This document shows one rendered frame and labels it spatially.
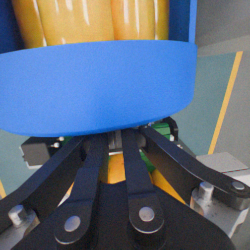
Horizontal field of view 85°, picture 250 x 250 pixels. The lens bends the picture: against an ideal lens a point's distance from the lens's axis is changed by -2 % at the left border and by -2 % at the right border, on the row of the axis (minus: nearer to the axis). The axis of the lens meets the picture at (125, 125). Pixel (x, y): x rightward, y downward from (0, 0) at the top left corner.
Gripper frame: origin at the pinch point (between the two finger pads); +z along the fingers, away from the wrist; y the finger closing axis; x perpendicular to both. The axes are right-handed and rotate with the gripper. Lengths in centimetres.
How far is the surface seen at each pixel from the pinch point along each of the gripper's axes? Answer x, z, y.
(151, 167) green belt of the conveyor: -29.3, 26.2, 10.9
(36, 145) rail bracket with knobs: -9.3, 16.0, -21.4
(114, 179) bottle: -17.9, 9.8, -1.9
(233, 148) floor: -91, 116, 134
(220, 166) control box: -18.6, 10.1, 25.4
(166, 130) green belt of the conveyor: -14.3, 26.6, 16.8
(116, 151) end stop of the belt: -15.5, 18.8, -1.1
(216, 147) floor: -86, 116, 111
